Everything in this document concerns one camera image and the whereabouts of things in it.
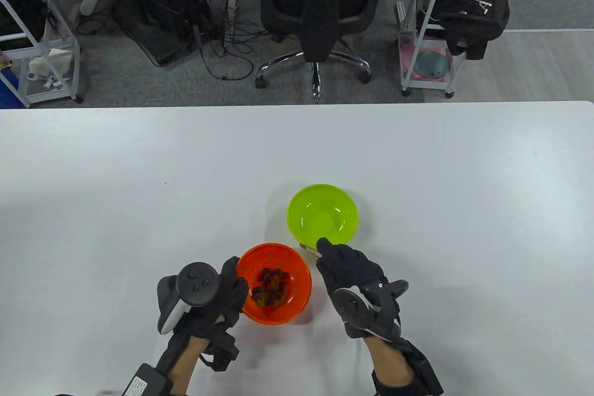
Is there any person's right hand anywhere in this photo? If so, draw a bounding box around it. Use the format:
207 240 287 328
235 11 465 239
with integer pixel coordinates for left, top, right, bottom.
316 238 402 342

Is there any person's left hand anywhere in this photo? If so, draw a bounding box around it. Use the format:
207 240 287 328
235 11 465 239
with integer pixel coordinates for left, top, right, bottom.
173 256 250 340

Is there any pile of raisins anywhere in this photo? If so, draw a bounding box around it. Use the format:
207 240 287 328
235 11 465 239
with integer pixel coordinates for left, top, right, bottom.
251 267 289 307

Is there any orange plastic bowl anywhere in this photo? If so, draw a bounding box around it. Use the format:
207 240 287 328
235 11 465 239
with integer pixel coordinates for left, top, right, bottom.
236 243 312 325

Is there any green plastic bowl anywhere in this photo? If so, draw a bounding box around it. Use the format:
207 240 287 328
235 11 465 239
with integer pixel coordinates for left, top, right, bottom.
287 184 359 250

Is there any person's right forearm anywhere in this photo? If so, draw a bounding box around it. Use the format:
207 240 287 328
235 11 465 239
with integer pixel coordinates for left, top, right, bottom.
362 338 413 385

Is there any person's left forearm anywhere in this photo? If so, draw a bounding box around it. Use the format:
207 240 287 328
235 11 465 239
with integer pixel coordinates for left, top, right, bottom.
169 336 209 390

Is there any black white left controller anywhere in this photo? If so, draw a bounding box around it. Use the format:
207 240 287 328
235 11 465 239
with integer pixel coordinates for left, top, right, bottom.
157 262 219 335

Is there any black white controller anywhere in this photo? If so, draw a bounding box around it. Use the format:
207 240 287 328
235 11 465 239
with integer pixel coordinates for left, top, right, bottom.
157 262 219 335
332 279 410 337

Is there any black white right controller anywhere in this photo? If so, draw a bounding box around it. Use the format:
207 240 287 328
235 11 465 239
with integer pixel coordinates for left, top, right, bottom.
332 279 410 337

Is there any black left wrist sensor module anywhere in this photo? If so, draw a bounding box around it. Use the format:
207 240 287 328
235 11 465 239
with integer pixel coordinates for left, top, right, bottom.
200 329 240 372

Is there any white metal cart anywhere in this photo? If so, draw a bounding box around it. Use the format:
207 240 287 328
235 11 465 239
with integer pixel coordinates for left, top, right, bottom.
0 0 85 109
398 0 510 98

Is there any pink tray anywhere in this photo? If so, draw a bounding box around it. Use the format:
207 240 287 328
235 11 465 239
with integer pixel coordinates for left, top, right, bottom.
400 32 453 83

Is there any teal round lid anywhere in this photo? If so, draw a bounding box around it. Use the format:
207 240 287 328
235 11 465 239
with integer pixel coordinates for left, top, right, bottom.
414 50 452 78

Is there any black backpack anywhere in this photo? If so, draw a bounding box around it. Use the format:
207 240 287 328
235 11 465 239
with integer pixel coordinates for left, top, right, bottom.
415 0 511 61

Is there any white crumpled bag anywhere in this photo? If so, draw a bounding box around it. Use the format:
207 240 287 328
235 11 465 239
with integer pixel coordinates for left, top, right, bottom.
28 48 74 89

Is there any blue object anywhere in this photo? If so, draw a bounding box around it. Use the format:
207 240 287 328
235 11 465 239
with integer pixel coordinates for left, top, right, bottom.
0 69 21 109

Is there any black bag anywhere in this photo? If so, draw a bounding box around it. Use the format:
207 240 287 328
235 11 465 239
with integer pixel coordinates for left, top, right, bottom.
0 0 58 51

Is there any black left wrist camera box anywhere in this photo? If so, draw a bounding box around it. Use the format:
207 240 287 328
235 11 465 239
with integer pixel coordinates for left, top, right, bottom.
122 363 173 396

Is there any tangle of black cables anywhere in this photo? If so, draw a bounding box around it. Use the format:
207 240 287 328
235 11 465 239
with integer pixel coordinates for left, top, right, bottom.
74 0 279 82

